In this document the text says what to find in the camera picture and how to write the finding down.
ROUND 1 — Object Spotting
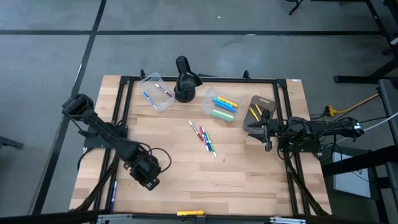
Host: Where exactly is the yellow thick highlighter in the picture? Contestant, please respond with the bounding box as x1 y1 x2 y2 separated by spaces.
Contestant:
216 96 239 108

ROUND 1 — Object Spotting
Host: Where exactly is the black stand frame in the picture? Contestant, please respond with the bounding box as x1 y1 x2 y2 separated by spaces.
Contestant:
365 0 398 57

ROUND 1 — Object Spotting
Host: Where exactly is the light green thick highlighter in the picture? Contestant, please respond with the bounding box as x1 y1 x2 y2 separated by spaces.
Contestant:
210 109 235 121

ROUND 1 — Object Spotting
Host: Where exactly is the yellow clamp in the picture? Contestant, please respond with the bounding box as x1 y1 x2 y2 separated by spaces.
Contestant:
177 210 205 217

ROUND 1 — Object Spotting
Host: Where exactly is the clear plastic bin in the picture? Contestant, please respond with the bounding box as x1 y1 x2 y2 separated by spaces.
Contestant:
137 72 176 112
201 86 244 123

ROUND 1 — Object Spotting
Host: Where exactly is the maroon thin marker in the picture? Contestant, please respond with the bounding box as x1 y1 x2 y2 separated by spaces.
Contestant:
154 83 174 97

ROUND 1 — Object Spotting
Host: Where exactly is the green thin marker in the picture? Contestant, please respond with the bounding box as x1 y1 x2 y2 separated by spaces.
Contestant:
206 133 218 158

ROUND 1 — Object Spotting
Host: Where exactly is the smoky grey plastic bin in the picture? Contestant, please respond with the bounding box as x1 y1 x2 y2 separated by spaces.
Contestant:
242 95 277 135

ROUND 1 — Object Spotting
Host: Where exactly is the dark blue thin marker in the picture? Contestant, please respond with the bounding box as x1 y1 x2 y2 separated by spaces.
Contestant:
109 180 118 213

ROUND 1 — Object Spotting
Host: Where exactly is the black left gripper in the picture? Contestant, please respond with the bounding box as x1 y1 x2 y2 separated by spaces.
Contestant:
123 144 162 192

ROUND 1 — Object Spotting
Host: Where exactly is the black metal beam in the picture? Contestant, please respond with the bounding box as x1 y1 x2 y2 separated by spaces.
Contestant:
321 144 398 179

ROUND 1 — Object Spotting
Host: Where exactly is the black stand leg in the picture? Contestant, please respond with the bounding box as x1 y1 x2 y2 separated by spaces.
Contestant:
286 0 305 16

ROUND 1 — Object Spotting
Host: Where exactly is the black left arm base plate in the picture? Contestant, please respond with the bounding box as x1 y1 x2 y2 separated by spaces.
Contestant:
83 124 125 149

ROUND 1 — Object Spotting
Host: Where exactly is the black chair foot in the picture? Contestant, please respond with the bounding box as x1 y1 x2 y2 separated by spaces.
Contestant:
0 135 25 150

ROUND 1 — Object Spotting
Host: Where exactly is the blue thick highlighter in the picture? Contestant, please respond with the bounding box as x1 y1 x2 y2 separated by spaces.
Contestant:
214 101 238 114

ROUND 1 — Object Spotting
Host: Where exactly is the black metal bar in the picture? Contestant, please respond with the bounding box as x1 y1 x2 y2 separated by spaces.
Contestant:
0 210 105 224

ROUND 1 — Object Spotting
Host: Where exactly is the black table foot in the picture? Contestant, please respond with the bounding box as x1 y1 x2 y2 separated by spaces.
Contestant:
333 55 398 85

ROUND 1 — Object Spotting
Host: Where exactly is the teal thick highlighter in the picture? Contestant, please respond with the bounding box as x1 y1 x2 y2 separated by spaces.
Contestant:
211 96 233 108

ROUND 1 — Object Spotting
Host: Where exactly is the silver metal bracket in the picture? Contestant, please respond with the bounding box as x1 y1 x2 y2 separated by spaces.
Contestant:
96 213 134 224
269 216 307 224

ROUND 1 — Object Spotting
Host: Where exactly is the white cable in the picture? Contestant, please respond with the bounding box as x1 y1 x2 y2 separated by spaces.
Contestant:
362 111 398 131

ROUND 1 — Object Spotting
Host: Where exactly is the black aluminium table frame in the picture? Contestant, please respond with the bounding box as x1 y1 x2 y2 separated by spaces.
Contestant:
72 68 332 219

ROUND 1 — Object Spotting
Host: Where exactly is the white panel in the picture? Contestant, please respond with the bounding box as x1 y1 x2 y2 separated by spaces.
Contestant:
332 151 373 198

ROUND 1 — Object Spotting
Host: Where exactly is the yellow power cable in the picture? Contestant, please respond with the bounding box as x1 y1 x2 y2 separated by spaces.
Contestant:
325 93 381 118

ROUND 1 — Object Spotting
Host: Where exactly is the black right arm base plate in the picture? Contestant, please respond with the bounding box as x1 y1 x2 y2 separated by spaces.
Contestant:
277 128 322 153

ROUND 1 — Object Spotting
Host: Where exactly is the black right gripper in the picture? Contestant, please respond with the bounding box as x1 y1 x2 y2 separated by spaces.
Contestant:
247 108 283 153

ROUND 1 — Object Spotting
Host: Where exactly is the grey metal post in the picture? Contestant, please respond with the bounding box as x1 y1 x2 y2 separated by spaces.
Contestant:
377 78 398 212

